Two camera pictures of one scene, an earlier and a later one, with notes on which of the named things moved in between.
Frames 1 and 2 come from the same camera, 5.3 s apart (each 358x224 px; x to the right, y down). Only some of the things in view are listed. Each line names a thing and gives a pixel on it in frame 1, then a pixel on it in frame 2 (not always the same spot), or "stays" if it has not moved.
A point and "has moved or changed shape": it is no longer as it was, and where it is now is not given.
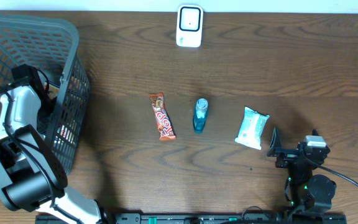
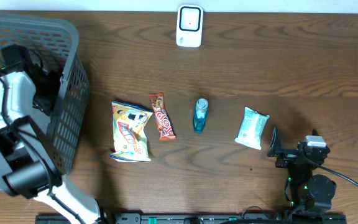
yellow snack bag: x=53 y=91 has moved or changed shape
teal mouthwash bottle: x=200 y=115 stays
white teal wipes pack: x=252 y=129 stays
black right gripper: x=288 y=155 stays
